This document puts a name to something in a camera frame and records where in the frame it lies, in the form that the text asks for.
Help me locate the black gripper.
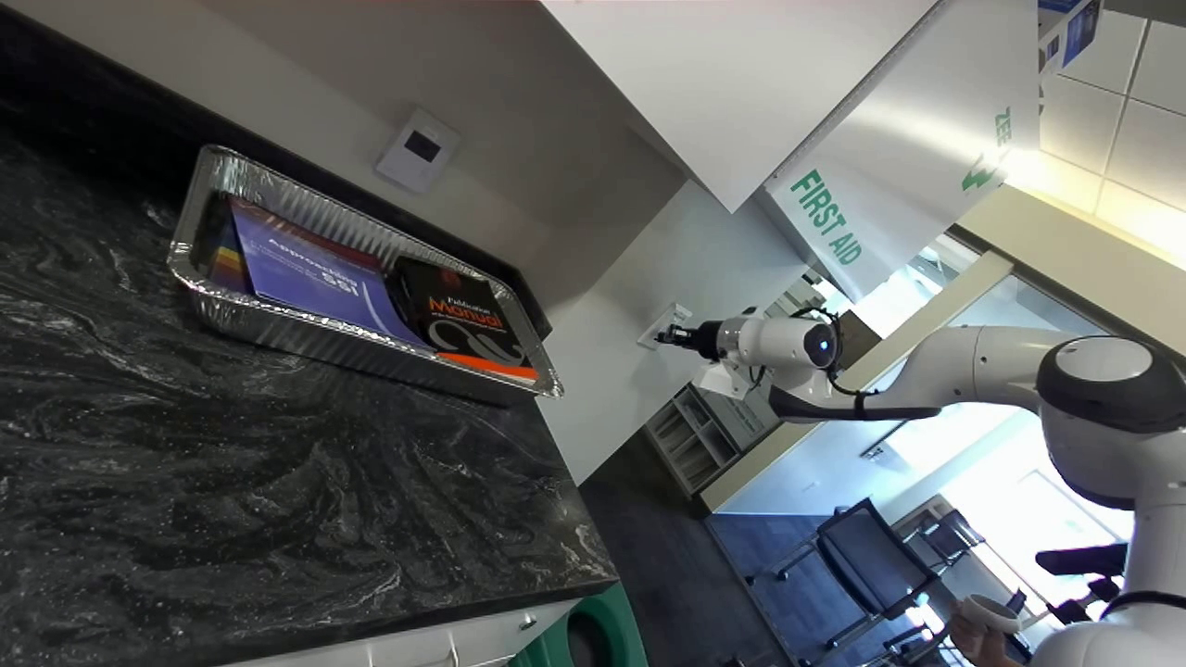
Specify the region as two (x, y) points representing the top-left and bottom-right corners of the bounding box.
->
(654, 319), (742, 362)

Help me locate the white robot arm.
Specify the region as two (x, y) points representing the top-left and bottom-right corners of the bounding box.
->
(654, 315), (1186, 667)

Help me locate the black orange booklet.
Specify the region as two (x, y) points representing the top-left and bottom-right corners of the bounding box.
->
(388, 255), (538, 381)

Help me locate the green recycling bin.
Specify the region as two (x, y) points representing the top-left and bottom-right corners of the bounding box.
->
(506, 584), (648, 667)

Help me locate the blue chair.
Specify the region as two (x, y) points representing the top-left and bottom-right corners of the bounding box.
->
(772, 500), (969, 659)

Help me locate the purple booklet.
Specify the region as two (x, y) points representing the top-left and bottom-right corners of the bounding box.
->
(231, 200), (420, 344)

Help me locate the aluminium foil tray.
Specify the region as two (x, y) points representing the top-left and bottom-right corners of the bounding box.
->
(168, 145), (563, 397)

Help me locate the white wall outlet plate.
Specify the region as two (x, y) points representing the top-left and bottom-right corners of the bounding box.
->
(378, 106), (459, 193)

